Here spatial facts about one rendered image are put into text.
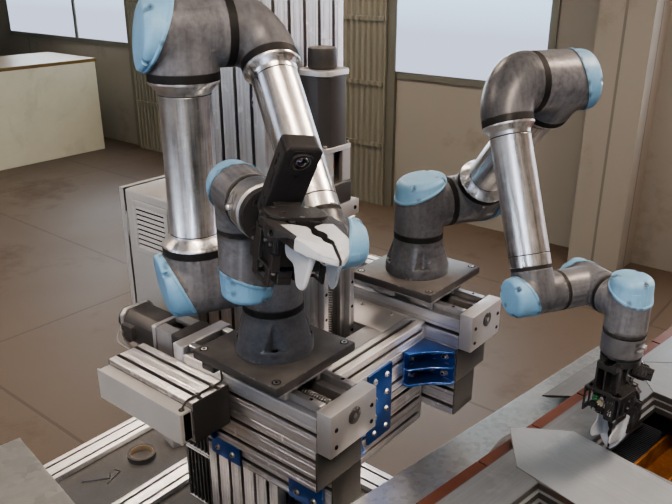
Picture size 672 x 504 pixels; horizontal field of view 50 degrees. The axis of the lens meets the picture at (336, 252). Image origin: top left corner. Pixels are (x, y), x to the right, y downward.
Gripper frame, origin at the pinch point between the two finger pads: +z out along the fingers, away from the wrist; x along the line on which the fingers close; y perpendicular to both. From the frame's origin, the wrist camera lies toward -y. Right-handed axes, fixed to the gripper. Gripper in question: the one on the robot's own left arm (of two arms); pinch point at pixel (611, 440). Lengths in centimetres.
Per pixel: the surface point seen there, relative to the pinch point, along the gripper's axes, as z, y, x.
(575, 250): 77, -268, -157
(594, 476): 0.7, 11.4, 3.0
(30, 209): 86, -62, -490
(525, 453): 0.7, 15.1, -9.3
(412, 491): 18.3, 22.8, -30.4
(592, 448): 0.7, 4.2, -1.5
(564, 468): 0.7, 13.5, -1.9
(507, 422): 18.3, -13.0, -31.6
